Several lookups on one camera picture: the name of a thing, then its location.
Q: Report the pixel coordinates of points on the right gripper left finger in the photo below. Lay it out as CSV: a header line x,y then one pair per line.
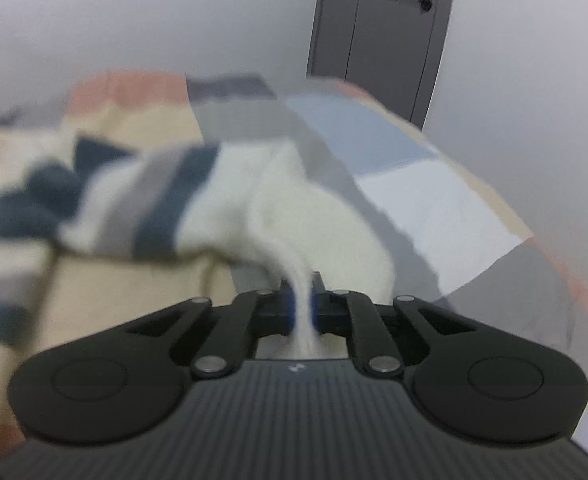
x,y
233,331

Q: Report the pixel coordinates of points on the patchwork bed quilt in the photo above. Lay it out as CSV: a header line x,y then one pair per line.
x,y
453,238

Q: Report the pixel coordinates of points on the cream striped fleece sweater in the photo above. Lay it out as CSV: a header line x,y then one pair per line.
x,y
250,201

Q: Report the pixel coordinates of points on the grey door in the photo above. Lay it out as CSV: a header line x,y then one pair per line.
x,y
389,48

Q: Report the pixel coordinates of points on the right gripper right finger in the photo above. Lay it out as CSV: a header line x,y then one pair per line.
x,y
353,315

